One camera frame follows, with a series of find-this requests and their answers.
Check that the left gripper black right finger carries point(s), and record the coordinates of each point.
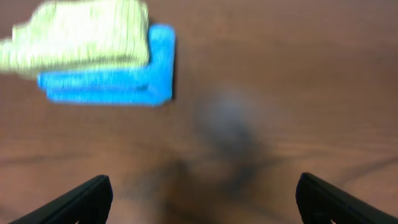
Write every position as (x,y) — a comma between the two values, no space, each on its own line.
(322,203)

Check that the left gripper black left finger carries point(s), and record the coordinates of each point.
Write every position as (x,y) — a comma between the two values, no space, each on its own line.
(89,203)

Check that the light green cloth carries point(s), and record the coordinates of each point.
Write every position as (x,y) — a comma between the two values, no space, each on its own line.
(78,35)

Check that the folded blue cloth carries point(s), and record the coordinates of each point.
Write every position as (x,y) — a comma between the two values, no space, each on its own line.
(150,85)

